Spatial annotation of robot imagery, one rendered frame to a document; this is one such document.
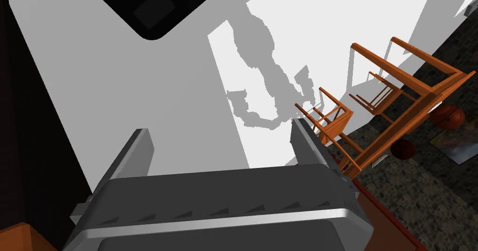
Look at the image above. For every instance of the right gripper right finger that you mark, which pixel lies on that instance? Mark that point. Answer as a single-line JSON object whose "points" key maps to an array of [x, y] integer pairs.
{"points": [[307, 146]]}

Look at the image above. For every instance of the brown basketball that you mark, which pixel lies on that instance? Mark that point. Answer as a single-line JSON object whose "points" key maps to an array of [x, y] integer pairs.
{"points": [[448, 117], [403, 150]]}

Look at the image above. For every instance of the black rounded panel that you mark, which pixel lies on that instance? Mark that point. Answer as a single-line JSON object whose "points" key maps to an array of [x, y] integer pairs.
{"points": [[149, 4]]}

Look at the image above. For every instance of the orange wooden table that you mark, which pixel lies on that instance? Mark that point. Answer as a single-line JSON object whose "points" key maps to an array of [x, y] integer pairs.
{"points": [[418, 107]]}

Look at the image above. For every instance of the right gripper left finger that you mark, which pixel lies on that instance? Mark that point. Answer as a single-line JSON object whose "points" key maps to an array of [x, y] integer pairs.
{"points": [[138, 157]]}

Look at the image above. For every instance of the orange wooden chair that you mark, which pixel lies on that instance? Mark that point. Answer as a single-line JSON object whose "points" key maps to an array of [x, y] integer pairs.
{"points": [[336, 122]]}

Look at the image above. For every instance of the colourful picture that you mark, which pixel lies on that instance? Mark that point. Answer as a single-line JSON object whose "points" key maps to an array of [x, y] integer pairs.
{"points": [[457, 143]]}

